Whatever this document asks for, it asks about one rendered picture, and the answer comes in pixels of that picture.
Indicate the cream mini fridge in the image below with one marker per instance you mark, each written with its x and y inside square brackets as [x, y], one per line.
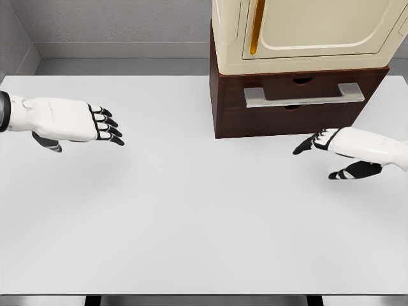
[318, 25]

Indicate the plain brown drawer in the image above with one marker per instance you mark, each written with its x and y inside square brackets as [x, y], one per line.
[287, 119]

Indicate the dark brown wooden drawer cabinet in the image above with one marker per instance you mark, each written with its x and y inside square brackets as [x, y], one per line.
[216, 105]

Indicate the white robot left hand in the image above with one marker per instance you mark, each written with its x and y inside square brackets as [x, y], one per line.
[63, 119]

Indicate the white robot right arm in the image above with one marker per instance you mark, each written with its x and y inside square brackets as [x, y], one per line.
[399, 153]

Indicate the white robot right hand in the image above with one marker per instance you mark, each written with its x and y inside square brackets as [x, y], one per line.
[357, 143]

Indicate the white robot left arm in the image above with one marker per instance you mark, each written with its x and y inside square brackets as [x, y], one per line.
[19, 111]

